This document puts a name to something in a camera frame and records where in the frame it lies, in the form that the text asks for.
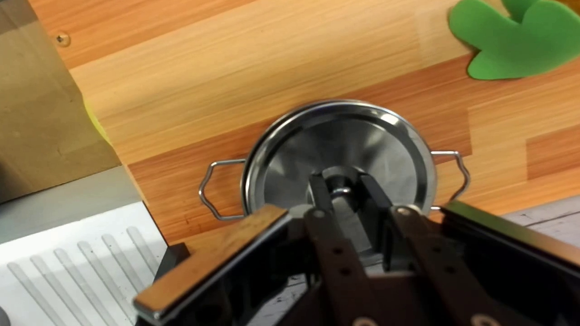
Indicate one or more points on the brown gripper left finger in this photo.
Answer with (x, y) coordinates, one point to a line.
(342, 264)

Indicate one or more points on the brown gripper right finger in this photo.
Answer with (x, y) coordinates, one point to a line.
(432, 259)

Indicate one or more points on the round steel pot lid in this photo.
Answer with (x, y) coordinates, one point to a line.
(338, 135)

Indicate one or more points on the grey wood-pattern back panel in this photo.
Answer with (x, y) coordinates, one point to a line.
(556, 219)

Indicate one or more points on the yellow plush corn green leaves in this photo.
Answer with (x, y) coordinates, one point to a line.
(519, 41)

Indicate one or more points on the green cloth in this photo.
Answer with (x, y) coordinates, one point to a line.
(97, 123)

